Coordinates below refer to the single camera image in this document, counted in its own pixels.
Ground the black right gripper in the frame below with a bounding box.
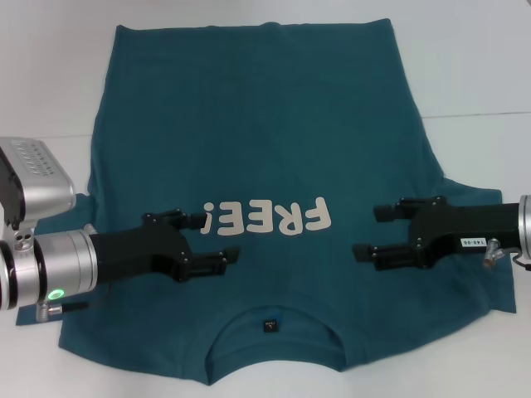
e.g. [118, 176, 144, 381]
[351, 197, 522, 273]

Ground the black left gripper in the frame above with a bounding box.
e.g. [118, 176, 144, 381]
[89, 210, 241, 287]

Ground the teal t-shirt with FREE print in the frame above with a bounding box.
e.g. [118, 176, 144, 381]
[14, 18, 518, 376]

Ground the silver plug with dark cable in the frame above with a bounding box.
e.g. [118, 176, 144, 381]
[480, 236, 531, 273]
[35, 301, 89, 323]

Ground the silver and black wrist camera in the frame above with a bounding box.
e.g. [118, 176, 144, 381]
[0, 136, 76, 231]

